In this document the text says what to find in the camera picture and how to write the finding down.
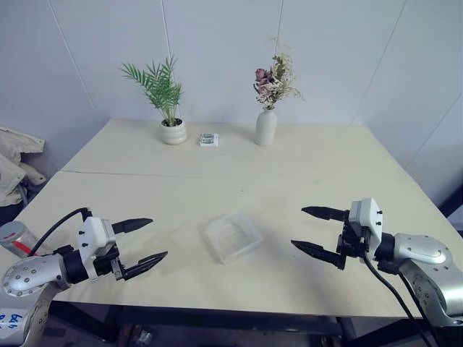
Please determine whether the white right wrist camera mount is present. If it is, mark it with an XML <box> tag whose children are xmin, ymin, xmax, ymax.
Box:
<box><xmin>349</xmin><ymin>197</ymin><xmax>385</xmax><ymax>262</ymax></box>

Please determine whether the black metal table frame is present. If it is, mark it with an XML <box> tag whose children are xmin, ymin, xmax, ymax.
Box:
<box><xmin>50</xmin><ymin>302</ymin><xmax>359</xmax><ymax>347</ymax></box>

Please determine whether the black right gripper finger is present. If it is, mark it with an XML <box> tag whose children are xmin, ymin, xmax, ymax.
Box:
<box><xmin>291</xmin><ymin>239</ymin><xmax>345</xmax><ymax>270</ymax></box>
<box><xmin>301</xmin><ymin>206</ymin><xmax>351</xmax><ymax>223</ymax></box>

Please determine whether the small white printed box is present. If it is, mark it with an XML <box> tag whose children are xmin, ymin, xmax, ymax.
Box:
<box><xmin>197</xmin><ymin>132</ymin><xmax>220</xmax><ymax>147</ymax></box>

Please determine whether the black metal frame bar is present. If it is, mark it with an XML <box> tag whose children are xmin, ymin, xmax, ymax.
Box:
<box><xmin>437</xmin><ymin>176</ymin><xmax>463</xmax><ymax>232</ymax></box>

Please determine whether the green palm plant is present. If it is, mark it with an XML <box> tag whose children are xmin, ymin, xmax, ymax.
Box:
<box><xmin>118</xmin><ymin>56</ymin><xmax>184</xmax><ymax>127</ymax></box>

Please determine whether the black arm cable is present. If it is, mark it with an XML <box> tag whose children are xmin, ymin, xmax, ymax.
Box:
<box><xmin>27</xmin><ymin>207</ymin><xmax>92</xmax><ymax>258</ymax></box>
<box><xmin>360</xmin><ymin>249</ymin><xmax>435</xmax><ymax>347</ymax></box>
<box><xmin>397</xmin><ymin>270</ymin><xmax>442</xmax><ymax>347</ymax></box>

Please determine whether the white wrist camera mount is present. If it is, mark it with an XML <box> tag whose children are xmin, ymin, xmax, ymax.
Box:
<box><xmin>349</xmin><ymin>197</ymin><xmax>385</xmax><ymax>262</ymax></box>
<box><xmin>77</xmin><ymin>216</ymin><xmax>117</xmax><ymax>283</ymax></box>

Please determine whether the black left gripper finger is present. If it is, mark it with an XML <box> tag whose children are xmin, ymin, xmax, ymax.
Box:
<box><xmin>111</xmin><ymin>218</ymin><xmax>154</xmax><ymax>235</ymax></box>
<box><xmin>121</xmin><ymin>251</ymin><xmax>169</xmax><ymax>282</ymax></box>

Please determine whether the beige jacket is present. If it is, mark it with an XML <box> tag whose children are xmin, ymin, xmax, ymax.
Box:
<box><xmin>0</xmin><ymin>125</ymin><xmax>47</xmax><ymax>207</ymax></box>

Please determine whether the dried flower bouquet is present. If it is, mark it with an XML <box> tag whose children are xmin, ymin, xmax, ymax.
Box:
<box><xmin>252</xmin><ymin>35</ymin><xmax>305</xmax><ymax>111</ymax></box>

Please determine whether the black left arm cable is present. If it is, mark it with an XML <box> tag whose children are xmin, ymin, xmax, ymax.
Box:
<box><xmin>27</xmin><ymin>207</ymin><xmax>92</xmax><ymax>258</ymax></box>

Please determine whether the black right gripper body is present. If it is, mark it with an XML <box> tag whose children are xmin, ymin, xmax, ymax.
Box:
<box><xmin>336</xmin><ymin>211</ymin><xmax>371</xmax><ymax>259</ymax></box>

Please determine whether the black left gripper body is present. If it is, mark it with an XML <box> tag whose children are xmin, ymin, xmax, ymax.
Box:
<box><xmin>92</xmin><ymin>245</ymin><xmax>124</xmax><ymax>283</ymax></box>

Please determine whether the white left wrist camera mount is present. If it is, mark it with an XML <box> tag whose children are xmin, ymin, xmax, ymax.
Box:
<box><xmin>77</xmin><ymin>216</ymin><xmax>117</xmax><ymax>283</ymax></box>

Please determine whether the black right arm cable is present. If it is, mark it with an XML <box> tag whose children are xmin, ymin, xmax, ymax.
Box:
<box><xmin>360</xmin><ymin>249</ymin><xmax>435</xmax><ymax>347</ymax></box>
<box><xmin>397</xmin><ymin>270</ymin><xmax>442</xmax><ymax>347</ymax></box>

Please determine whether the white ceramic vase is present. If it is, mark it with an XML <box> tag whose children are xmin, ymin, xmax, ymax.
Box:
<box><xmin>255</xmin><ymin>108</ymin><xmax>279</xmax><ymax>147</ymax></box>

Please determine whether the white ribbed plant pot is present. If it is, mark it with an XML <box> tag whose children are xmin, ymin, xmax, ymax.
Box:
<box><xmin>160</xmin><ymin>118</ymin><xmax>188</xmax><ymax>146</ymax></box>

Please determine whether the clear plastic tray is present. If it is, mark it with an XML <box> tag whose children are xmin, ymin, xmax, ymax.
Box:
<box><xmin>201</xmin><ymin>212</ymin><xmax>264</xmax><ymax>267</ymax></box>

